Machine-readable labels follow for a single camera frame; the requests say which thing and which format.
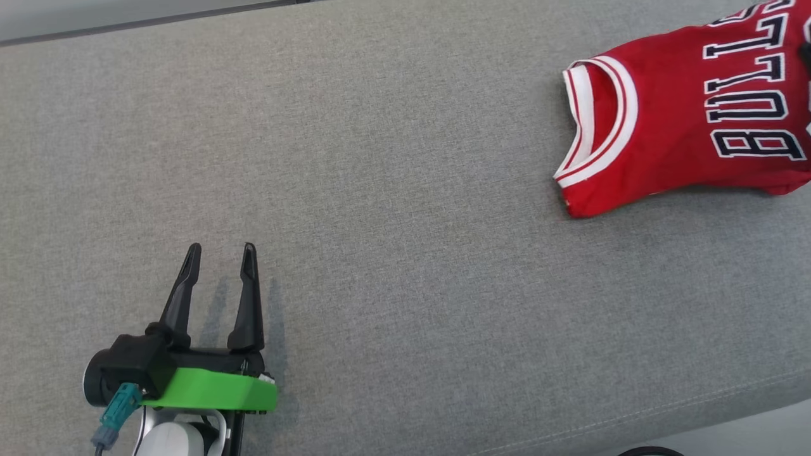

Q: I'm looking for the grey fabric panel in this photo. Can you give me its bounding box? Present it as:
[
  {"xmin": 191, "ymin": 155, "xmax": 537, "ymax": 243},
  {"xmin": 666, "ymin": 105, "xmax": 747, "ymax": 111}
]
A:
[{"xmin": 0, "ymin": 0, "xmax": 811, "ymax": 456}]

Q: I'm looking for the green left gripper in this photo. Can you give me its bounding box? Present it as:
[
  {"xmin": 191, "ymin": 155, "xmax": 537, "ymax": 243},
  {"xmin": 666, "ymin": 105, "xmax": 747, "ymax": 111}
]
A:
[{"xmin": 140, "ymin": 242, "xmax": 279, "ymax": 415}]

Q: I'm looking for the teal-plug left camera cable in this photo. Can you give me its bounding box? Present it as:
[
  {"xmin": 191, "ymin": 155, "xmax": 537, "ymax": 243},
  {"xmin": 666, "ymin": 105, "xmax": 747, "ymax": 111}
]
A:
[{"xmin": 90, "ymin": 381, "xmax": 144, "ymax": 456}]

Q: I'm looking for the red Bulls basketball jersey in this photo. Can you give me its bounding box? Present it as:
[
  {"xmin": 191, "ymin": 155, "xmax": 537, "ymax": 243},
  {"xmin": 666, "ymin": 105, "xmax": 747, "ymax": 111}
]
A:
[{"xmin": 552, "ymin": 0, "xmax": 811, "ymax": 220}]

